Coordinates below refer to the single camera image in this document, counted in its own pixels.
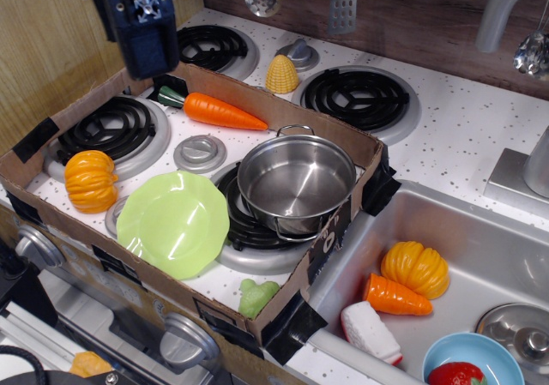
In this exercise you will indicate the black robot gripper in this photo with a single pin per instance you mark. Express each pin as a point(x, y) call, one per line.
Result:
point(146, 34)

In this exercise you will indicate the orange toy carrot green top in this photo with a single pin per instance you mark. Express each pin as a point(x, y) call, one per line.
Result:
point(206, 109)

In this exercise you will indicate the silver stove knob under plate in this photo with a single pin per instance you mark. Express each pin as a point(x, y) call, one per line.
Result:
point(112, 215)

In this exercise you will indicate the light green plastic plate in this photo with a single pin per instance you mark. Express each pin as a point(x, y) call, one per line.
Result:
point(177, 222)

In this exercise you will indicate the orange toy carrot in sink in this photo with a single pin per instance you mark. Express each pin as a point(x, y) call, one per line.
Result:
point(394, 298)

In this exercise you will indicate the black burner back left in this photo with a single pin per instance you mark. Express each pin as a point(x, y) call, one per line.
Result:
point(220, 49)

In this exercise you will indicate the silver stove knob centre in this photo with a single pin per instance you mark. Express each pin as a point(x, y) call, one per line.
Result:
point(200, 154)

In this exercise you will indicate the yellow toy corn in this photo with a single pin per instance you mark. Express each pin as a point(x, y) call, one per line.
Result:
point(282, 76)

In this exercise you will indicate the silver stove knob back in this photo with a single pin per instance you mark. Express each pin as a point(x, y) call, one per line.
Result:
point(303, 56)

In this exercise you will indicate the orange toy pumpkin on stove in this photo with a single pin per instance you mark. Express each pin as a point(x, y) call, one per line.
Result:
point(90, 182)

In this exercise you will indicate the hanging grey toy spatula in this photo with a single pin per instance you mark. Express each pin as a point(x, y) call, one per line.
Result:
point(342, 17)

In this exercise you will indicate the stainless steel pot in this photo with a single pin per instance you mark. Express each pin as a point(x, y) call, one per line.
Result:
point(294, 182)

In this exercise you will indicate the black burner back right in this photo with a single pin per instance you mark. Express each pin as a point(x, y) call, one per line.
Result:
point(375, 101)

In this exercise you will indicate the silver oven knob left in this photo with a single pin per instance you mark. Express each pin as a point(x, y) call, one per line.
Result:
point(37, 248)

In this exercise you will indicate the silver oven knob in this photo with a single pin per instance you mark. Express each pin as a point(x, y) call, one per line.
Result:
point(37, 248)
point(184, 344)

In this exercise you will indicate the black burner front right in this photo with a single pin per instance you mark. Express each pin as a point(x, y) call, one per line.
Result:
point(251, 247)

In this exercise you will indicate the green toy broccoli piece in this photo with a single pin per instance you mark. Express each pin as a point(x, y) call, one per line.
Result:
point(255, 297)

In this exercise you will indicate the silver oven knob right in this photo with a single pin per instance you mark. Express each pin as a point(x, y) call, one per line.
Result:
point(184, 344)

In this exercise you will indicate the orange toy under counter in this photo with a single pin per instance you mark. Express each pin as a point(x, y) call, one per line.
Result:
point(87, 364)

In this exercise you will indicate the orange toy pumpkin in sink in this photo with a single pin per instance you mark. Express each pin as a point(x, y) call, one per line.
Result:
point(420, 269)

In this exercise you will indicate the white red toy cake slice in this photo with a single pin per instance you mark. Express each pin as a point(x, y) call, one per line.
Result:
point(364, 329)

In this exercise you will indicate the silver sink faucet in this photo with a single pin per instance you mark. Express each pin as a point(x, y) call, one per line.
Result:
point(518, 179)

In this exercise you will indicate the red toy strawberry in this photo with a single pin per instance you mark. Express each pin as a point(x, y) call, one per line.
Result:
point(456, 373)

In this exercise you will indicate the silver pot lid in sink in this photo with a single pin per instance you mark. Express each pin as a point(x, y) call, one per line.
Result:
point(523, 330)

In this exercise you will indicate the light blue bowl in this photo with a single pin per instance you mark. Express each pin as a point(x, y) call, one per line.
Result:
point(496, 363)

